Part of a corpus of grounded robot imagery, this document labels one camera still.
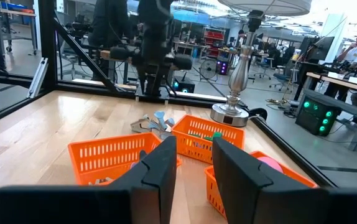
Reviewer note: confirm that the silver corner bracket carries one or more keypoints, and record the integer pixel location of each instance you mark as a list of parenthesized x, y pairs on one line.
[(38, 77)]

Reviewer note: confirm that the silver lamp white shade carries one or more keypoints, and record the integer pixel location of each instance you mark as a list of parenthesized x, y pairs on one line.
[(239, 77)]

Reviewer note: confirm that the black computer green fans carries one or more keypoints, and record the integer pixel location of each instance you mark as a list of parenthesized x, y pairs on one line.
[(315, 118)]

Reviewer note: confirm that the black computer cyan lights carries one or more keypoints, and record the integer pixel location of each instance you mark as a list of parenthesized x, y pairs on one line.
[(183, 85)]

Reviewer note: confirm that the beige staple remover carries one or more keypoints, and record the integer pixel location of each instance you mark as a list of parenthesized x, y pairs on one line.
[(100, 181)]

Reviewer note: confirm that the metal wheeled cart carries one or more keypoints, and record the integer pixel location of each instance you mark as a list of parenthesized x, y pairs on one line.
[(16, 14)]

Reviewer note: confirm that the pink tape roll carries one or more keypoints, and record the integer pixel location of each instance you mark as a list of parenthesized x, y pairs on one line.
[(271, 163)]

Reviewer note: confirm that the black aluminium table frame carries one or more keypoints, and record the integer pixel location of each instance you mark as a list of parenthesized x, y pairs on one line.
[(48, 46)]

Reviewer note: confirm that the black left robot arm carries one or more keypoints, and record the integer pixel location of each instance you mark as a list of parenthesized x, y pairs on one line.
[(155, 34)]

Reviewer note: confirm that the grey stapler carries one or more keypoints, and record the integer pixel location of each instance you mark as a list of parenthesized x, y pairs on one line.
[(141, 124)]

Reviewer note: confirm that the black computer purple lights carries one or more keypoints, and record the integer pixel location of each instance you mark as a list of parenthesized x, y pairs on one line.
[(222, 68)]

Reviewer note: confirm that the black monitor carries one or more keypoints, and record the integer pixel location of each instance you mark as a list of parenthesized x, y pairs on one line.
[(320, 49)]

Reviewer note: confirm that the long workbench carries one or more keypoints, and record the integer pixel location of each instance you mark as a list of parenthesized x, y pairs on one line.
[(327, 79)]

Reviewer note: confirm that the red tool shelf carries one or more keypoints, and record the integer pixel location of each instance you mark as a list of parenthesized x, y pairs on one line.
[(214, 42)]

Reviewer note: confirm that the orange plastic basket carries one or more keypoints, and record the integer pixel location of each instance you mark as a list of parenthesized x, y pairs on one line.
[(110, 155), (211, 186), (194, 146)]

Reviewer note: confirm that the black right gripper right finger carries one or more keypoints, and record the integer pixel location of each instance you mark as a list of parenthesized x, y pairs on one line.
[(259, 202)]

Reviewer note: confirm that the black floor fan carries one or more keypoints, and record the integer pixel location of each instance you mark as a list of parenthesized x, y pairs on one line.
[(208, 69)]

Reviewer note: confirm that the blue office chair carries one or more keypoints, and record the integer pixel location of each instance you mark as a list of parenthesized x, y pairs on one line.
[(279, 76)]

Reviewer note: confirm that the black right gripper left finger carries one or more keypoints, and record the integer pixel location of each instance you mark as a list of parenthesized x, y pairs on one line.
[(135, 202)]

